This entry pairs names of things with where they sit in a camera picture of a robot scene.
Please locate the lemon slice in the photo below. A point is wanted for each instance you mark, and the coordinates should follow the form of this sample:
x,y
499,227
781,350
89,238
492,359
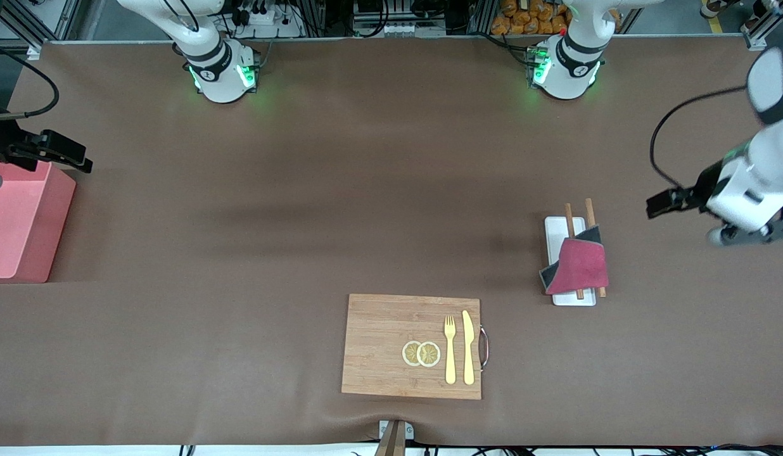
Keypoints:
x,y
409,353
429,354

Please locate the brown table mat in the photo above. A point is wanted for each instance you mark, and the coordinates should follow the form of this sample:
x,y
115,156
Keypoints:
x,y
239,190

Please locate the yellow knife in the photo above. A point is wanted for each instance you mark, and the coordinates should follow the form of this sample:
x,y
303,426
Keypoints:
x,y
469,348

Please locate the orange packaged snacks pile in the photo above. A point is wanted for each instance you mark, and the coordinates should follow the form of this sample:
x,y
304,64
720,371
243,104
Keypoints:
x,y
524,22

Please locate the pink plastic bin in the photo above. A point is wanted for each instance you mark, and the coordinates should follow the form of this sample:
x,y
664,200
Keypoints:
x,y
24,240

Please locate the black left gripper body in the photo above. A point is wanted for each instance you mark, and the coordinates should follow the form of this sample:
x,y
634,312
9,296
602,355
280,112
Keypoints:
x,y
700,187

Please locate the camera stand bracket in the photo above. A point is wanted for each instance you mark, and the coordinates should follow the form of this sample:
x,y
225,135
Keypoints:
x,y
396,440

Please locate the pink cloth with grey back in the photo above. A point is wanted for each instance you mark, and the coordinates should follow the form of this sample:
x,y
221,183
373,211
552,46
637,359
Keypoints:
x,y
581,266

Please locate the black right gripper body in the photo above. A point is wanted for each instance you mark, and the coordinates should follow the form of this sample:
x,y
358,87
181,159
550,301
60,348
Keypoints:
x,y
0,140

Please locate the brown wooden chopstick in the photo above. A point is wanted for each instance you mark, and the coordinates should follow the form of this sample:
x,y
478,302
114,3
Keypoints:
x,y
569,218
590,212

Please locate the bamboo cutting board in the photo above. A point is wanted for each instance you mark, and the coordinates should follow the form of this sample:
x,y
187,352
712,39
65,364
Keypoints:
x,y
379,342

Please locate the white rectangular tray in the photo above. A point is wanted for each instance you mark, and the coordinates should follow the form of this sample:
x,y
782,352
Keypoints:
x,y
556,231

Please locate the white power strip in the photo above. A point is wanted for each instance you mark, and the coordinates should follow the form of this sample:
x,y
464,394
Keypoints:
x,y
404,28
258,18

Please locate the aluminium frame post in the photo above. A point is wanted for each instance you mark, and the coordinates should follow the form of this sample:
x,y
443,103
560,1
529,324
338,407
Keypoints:
x,y
35,49
756,39

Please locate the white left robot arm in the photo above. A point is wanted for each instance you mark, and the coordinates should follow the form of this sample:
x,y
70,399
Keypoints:
x,y
569,82

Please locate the yellow fork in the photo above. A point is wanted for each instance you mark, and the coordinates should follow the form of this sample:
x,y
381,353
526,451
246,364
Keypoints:
x,y
450,361

